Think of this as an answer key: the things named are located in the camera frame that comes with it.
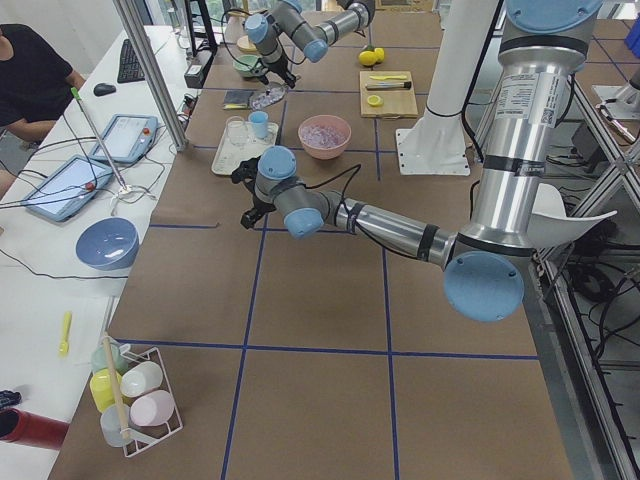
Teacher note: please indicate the teach pendant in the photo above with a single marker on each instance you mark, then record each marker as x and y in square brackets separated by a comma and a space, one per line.
[129, 137]
[68, 189]

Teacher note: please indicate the light blue cup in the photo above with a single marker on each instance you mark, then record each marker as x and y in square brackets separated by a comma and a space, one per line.
[259, 121]

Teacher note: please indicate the person in black shirt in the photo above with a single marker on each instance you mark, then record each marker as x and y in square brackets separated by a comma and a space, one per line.
[36, 83]

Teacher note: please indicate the black computer mouse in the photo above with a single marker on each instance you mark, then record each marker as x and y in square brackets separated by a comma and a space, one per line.
[103, 89]

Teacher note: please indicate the clear wine glass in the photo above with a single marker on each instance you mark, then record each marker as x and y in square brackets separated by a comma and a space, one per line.
[236, 131]

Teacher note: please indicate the white cup in rack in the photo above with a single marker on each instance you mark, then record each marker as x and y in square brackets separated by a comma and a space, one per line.
[141, 379]

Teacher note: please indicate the black keyboard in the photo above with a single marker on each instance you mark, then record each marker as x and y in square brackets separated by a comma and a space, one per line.
[129, 67]

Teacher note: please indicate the white wire cup rack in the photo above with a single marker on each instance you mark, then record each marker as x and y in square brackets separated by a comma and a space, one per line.
[116, 426]

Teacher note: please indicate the near teach pendant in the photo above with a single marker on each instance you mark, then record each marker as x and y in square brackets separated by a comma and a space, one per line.
[68, 189]

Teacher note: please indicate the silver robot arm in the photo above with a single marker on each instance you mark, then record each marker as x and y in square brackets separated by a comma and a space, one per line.
[264, 30]
[543, 43]

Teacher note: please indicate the yellow plastic knife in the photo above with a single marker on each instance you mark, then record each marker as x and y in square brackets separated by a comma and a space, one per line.
[388, 77]

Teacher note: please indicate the pink bowl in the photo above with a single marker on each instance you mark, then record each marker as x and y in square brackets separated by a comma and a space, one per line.
[324, 137]

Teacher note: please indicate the yellow cup in rack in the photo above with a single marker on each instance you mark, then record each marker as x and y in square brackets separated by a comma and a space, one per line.
[101, 389]

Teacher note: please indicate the blue bowl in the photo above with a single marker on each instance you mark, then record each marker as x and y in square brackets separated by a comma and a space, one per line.
[109, 244]

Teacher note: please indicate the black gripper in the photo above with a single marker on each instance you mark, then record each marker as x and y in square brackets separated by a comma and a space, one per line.
[260, 203]
[275, 65]

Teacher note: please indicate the yellow plastic spoon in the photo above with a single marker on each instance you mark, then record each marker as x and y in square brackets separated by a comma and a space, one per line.
[63, 347]

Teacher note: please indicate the aluminium frame post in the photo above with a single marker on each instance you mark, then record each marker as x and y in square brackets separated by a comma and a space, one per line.
[135, 30]

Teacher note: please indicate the metal rod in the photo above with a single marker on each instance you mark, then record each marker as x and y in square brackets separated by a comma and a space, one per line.
[388, 86]

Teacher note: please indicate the red cylinder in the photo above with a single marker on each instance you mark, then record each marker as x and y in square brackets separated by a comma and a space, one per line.
[26, 428]

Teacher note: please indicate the pink cup in rack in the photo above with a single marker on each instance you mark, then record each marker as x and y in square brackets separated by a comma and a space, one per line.
[152, 409]

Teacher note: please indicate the far teach pendant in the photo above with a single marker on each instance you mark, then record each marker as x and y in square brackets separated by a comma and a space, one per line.
[129, 137]

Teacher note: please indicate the metal ice scoop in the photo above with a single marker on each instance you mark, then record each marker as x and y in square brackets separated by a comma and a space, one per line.
[269, 95]

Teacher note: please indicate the lemon slice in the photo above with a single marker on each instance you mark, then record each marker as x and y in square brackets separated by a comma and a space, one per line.
[375, 101]

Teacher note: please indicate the wooden cutting board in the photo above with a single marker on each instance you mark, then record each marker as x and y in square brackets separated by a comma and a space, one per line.
[397, 103]

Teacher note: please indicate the cream bear tray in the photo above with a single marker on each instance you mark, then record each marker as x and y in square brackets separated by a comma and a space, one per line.
[224, 164]

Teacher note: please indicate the green bowl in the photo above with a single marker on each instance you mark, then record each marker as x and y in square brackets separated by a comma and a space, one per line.
[248, 66]

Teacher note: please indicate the yellow lemon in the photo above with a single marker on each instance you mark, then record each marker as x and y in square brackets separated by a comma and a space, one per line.
[368, 58]
[379, 54]

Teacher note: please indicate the wooden mug tree stand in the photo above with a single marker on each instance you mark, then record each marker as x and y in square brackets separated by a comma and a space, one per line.
[244, 43]

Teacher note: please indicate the white chair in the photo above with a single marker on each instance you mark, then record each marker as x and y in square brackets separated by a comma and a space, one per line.
[550, 226]

